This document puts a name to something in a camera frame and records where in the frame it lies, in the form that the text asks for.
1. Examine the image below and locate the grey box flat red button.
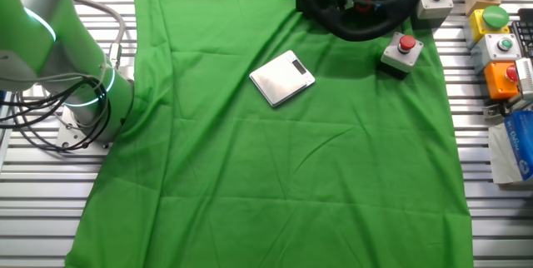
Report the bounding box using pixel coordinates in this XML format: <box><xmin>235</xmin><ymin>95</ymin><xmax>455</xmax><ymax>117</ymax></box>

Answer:
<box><xmin>410</xmin><ymin>0</ymin><xmax>456</xmax><ymax>31</ymax></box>

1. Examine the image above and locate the silver digital scale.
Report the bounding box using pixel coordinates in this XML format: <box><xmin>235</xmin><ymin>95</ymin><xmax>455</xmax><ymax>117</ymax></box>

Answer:
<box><xmin>248</xmin><ymin>49</ymin><xmax>316</xmax><ymax>109</ymax></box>

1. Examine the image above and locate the grey box tall red button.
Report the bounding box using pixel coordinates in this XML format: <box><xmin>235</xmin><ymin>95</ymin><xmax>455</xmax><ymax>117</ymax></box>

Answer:
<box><xmin>377</xmin><ymin>32</ymin><xmax>425</xmax><ymax>81</ymax></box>

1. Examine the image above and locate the black keyboard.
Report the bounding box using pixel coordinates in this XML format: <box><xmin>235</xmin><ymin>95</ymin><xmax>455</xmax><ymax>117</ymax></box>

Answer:
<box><xmin>509</xmin><ymin>7</ymin><xmax>533</xmax><ymax>59</ymax></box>

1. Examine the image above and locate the blue tissue pack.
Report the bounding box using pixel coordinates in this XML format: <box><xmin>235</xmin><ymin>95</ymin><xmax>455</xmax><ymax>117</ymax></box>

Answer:
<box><xmin>487</xmin><ymin>110</ymin><xmax>533</xmax><ymax>186</ymax></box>

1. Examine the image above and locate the orange box red button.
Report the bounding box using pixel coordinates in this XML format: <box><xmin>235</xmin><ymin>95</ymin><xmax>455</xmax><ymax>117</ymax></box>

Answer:
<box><xmin>483</xmin><ymin>60</ymin><xmax>521</xmax><ymax>102</ymax></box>

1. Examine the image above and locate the grey ribbed camera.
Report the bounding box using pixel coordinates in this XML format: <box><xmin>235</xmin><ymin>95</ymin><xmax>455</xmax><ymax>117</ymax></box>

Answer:
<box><xmin>515</xmin><ymin>57</ymin><xmax>533</xmax><ymax>102</ymax></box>

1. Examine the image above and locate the thick grey robot cable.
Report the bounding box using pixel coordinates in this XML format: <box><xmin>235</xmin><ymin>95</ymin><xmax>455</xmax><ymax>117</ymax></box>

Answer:
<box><xmin>72</xmin><ymin>0</ymin><xmax>128</xmax><ymax>70</ymax></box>

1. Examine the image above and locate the yellow box green button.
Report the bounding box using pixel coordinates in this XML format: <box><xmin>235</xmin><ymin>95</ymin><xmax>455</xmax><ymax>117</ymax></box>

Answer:
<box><xmin>462</xmin><ymin>5</ymin><xmax>511</xmax><ymax>50</ymax></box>

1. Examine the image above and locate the green cloth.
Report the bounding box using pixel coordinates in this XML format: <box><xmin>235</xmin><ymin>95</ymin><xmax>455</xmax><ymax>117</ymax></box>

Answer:
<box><xmin>64</xmin><ymin>0</ymin><xmax>476</xmax><ymax>268</ymax></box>

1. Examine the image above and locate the grey box small green button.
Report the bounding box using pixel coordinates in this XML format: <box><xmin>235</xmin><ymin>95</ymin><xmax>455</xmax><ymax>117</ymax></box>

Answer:
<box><xmin>471</xmin><ymin>32</ymin><xmax>523</xmax><ymax>74</ymax></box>

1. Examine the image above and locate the black steering wheel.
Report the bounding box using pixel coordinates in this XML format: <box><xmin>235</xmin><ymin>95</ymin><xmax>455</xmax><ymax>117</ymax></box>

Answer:
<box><xmin>296</xmin><ymin>0</ymin><xmax>430</xmax><ymax>43</ymax></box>

